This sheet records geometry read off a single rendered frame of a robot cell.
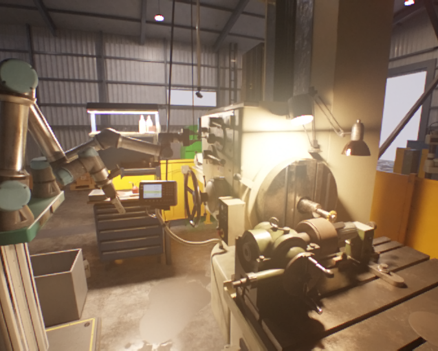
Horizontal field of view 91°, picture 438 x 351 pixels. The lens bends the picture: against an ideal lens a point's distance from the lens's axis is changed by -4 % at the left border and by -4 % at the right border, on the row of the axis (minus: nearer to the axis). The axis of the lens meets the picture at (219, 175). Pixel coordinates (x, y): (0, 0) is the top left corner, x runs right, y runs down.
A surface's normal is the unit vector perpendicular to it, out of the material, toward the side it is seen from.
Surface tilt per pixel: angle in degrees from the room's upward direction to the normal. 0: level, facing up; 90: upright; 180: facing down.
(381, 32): 90
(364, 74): 90
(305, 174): 90
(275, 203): 90
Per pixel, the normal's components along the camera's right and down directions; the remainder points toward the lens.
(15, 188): 0.72, 0.26
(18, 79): 0.75, 0.00
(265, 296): 0.35, 0.18
